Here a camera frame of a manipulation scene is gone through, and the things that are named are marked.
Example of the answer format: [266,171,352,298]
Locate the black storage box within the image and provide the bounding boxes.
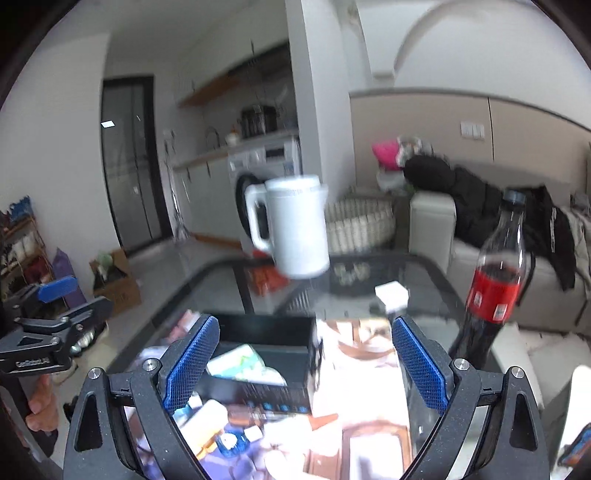
[197,312,322,414]

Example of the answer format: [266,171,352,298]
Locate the pink plush toy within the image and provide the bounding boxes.
[372,140,401,171]

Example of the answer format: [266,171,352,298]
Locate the white rectangular case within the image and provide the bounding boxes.
[180,400,228,460]

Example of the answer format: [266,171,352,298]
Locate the orange red bag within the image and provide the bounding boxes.
[246,265,290,297]

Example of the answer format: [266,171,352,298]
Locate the black pressure cooker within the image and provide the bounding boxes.
[239,104,279,138]

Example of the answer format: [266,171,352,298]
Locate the white power adapter cube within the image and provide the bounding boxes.
[375,281,410,314]

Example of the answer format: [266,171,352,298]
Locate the white front-load washing machine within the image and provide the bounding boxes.
[228,132,301,256]

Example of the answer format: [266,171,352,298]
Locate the white electric kettle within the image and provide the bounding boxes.
[245,175,329,280]

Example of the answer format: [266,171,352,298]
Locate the black jacket on sofa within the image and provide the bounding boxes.
[404,155,576,291]

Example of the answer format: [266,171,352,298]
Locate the shoe rack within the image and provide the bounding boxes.
[1,196,54,300]

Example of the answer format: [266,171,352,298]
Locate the person's left hand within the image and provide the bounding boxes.
[25,375,59,433]

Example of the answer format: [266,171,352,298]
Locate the woven white basket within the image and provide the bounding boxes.
[325,199,396,255]

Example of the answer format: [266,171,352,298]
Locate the cardboard box on floor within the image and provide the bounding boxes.
[89,249,141,318]

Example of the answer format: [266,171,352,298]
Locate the blue small bottle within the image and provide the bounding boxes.
[215,430,247,458]

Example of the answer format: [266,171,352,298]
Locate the cola bottle red label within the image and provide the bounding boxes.
[449,190,526,370]

